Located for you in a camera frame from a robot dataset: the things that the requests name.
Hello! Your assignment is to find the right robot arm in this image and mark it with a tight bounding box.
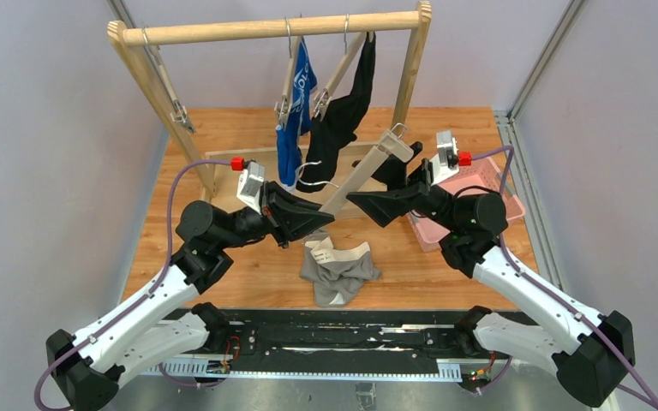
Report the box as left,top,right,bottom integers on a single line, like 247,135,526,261
347,151,636,408

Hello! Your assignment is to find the black underwear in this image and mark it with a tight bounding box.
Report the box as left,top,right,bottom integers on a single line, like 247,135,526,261
296,32,376,193

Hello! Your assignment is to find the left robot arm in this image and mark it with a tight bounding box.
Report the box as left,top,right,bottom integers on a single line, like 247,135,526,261
45,182,335,410

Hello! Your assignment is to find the pink plastic basket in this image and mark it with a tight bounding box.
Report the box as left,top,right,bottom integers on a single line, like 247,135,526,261
407,158,525,252

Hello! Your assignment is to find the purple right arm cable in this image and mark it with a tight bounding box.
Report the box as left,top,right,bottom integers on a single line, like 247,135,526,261
457,145,658,411

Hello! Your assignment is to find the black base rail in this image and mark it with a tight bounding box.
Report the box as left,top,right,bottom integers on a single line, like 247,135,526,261
87,307,535,392

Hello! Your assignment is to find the wooden hanger of grey underwear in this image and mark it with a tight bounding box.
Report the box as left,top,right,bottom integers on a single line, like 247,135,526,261
296,123,422,220

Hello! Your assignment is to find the grey underwear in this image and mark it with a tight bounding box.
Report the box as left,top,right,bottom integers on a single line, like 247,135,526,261
299,230,381,308

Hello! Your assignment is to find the wooden hanger of black underwear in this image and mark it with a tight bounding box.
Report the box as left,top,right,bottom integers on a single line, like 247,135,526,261
312,14,374,120

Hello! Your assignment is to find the wooden hanger of blue underwear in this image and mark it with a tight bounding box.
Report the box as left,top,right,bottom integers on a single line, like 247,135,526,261
274,17,301,128

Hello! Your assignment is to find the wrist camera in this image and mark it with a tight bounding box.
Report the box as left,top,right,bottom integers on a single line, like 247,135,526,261
236,161,265,213
432,130,459,172

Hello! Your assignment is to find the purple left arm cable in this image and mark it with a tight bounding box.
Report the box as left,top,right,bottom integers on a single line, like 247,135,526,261
33,157,246,411

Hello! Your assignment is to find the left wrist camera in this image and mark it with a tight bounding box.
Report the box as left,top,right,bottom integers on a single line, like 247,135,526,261
236,161,265,213

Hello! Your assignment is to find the wooden clothes rack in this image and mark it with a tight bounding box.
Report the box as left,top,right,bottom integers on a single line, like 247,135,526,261
106,0,434,223

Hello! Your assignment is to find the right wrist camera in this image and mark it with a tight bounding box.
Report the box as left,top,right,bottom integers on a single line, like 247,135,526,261
432,130,459,172

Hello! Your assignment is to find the blue white underwear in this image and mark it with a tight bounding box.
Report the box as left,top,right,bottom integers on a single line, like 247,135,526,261
275,38,318,192

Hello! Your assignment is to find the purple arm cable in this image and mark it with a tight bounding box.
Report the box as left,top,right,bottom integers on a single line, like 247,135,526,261
33,157,246,411
457,145,658,411

